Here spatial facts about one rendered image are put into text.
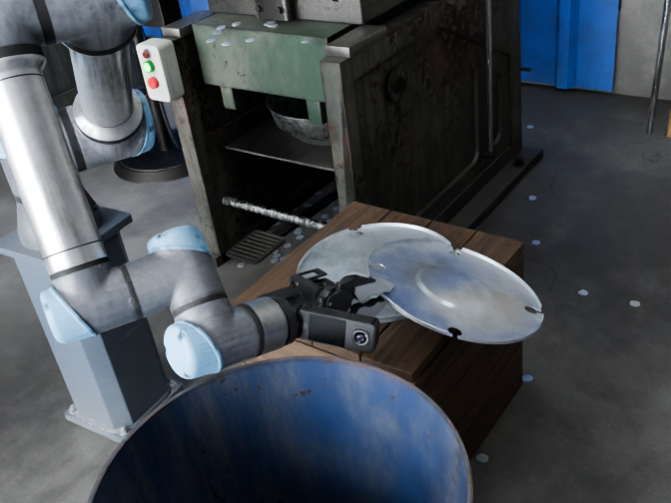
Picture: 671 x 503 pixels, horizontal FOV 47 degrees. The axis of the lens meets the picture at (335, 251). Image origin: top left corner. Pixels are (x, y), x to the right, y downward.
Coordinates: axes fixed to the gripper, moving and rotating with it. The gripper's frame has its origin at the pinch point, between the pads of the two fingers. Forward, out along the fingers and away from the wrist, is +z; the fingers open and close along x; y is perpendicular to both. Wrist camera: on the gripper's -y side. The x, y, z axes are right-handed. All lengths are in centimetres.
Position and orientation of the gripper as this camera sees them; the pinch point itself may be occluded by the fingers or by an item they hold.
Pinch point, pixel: (389, 292)
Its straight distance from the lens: 118.4
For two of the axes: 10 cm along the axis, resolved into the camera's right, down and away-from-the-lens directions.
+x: -0.6, 9.2, 3.9
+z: 7.7, -2.1, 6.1
